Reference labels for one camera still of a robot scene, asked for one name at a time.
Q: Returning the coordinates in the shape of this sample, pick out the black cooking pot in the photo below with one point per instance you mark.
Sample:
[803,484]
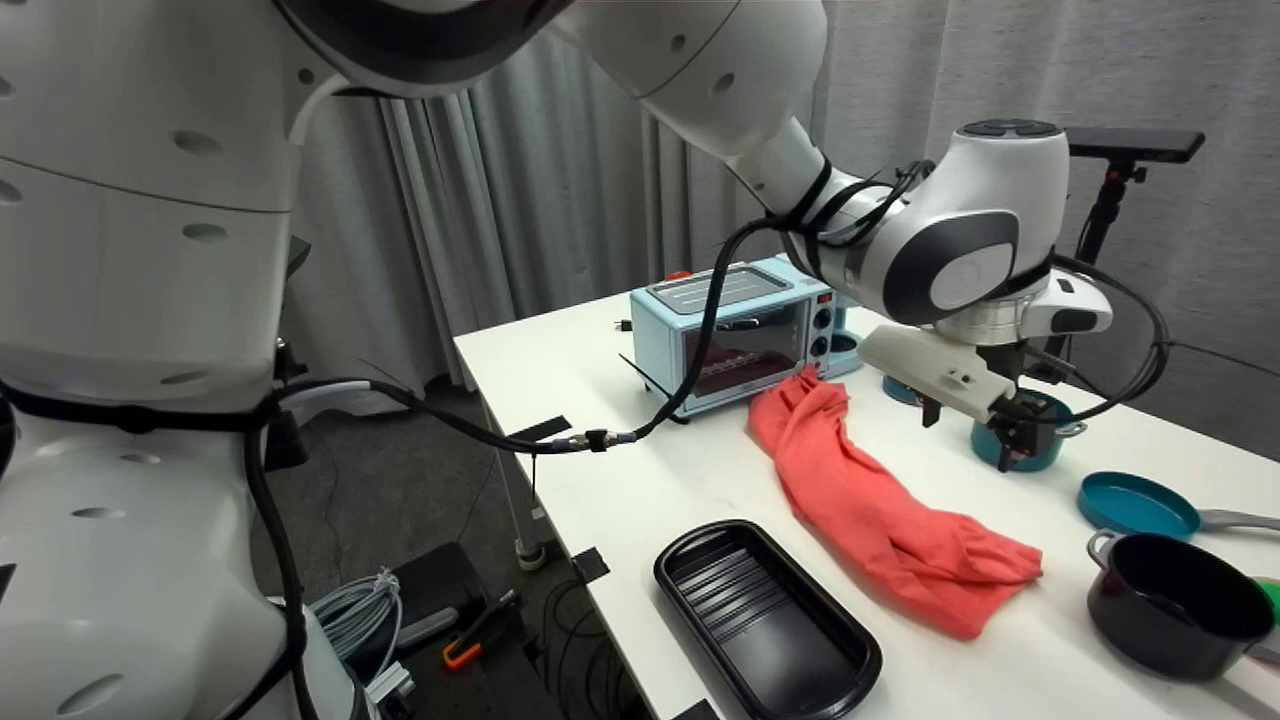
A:
[1172,606]

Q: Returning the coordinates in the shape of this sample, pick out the black ridged grill tray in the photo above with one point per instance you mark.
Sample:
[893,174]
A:
[765,621]

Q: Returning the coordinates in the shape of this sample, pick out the small green object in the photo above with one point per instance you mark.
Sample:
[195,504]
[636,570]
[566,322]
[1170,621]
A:
[1264,596]

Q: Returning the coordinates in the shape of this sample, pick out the small black tape square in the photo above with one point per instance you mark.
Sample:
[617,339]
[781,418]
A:
[590,567]

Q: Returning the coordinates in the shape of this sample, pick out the black floor box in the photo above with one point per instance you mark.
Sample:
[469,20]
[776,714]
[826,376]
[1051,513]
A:
[435,587]

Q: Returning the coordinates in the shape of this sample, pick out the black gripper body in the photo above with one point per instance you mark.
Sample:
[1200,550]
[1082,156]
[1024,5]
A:
[1031,410]

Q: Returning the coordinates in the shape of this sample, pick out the long black tape strip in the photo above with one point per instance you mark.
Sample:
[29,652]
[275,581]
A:
[534,434]

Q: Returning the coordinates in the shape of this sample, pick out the light blue toaster oven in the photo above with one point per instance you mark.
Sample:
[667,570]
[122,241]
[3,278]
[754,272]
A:
[765,286]

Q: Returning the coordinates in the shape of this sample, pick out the teal toy frying pan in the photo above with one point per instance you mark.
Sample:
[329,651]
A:
[1133,504]

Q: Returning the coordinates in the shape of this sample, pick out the grey table leg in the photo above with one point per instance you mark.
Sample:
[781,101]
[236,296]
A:
[523,513]

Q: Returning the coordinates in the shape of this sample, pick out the black stereo camera bar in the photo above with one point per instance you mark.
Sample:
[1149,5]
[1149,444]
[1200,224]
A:
[1142,144]

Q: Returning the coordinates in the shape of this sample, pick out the red cloth towel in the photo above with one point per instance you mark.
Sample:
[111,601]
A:
[882,520]

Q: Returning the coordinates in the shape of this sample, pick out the wide black tape patch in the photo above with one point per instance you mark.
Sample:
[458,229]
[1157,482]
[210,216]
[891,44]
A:
[698,708]

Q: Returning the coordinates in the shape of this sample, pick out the black tripod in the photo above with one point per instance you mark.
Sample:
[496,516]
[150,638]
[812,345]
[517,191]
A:
[1106,214]

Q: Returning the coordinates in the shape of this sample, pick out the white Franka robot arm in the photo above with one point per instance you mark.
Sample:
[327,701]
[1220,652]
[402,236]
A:
[135,267]

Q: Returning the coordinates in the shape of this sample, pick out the teal toy pot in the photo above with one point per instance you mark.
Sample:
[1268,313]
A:
[1059,451]

